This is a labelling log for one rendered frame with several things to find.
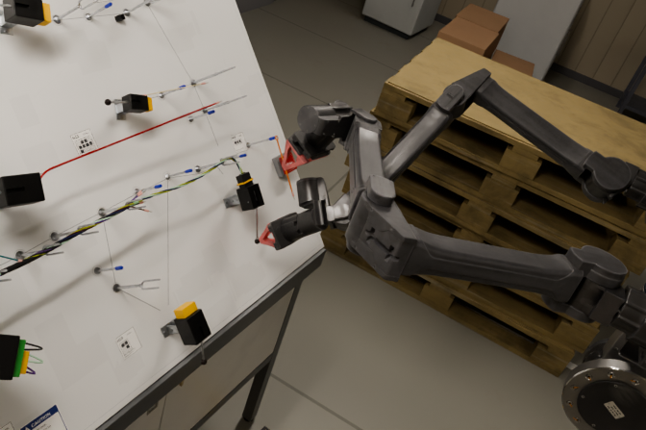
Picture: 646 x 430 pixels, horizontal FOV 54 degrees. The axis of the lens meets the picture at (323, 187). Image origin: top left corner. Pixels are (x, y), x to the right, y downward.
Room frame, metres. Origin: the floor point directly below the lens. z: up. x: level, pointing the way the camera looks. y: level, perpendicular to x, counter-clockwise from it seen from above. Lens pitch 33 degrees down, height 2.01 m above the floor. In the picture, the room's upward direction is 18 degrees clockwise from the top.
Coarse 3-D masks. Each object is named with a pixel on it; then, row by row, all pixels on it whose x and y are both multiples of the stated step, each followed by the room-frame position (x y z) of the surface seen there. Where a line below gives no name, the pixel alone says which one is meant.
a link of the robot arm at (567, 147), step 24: (480, 72) 1.45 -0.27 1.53; (480, 96) 1.42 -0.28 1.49; (504, 96) 1.42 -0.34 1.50; (504, 120) 1.40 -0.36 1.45; (528, 120) 1.38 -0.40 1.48; (552, 144) 1.34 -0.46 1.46; (576, 144) 1.34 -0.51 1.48; (576, 168) 1.30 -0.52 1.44; (600, 168) 1.28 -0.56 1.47; (624, 168) 1.28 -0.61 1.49
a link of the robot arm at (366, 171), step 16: (352, 128) 1.16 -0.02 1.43; (368, 128) 1.12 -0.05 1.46; (352, 144) 1.07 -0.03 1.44; (368, 144) 1.05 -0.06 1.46; (352, 160) 1.00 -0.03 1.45; (368, 160) 0.98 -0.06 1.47; (352, 176) 0.93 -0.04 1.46; (368, 176) 0.91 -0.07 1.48; (384, 176) 0.94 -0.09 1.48; (352, 192) 0.87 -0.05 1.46; (368, 192) 0.80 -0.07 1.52; (384, 192) 0.80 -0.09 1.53; (352, 208) 0.83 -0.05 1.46
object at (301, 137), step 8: (296, 136) 1.19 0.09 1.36; (304, 136) 1.21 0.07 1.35; (312, 136) 1.20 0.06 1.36; (320, 136) 1.19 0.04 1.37; (328, 136) 1.19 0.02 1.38; (304, 144) 1.18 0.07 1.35; (312, 144) 1.20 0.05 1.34; (320, 144) 1.20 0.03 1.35; (328, 144) 1.21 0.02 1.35; (304, 152) 1.17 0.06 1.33; (312, 152) 1.18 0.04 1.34; (320, 152) 1.20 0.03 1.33
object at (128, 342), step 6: (132, 330) 0.88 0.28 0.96; (120, 336) 0.86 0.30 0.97; (126, 336) 0.87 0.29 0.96; (132, 336) 0.88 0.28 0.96; (120, 342) 0.85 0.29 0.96; (126, 342) 0.86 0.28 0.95; (132, 342) 0.87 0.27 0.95; (138, 342) 0.88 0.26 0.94; (120, 348) 0.84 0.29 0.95; (126, 348) 0.85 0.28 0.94; (132, 348) 0.86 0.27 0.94; (138, 348) 0.87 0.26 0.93; (126, 354) 0.84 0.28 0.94; (132, 354) 0.85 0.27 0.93
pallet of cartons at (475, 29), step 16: (464, 16) 5.12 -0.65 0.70; (480, 16) 5.27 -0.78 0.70; (496, 16) 5.44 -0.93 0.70; (448, 32) 4.57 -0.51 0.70; (464, 32) 4.70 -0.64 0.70; (480, 32) 4.83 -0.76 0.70; (496, 32) 4.99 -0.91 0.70; (464, 48) 4.47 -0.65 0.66; (480, 48) 4.45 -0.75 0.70; (512, 64) 5.25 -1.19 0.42; (528, 64) 5.39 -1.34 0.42
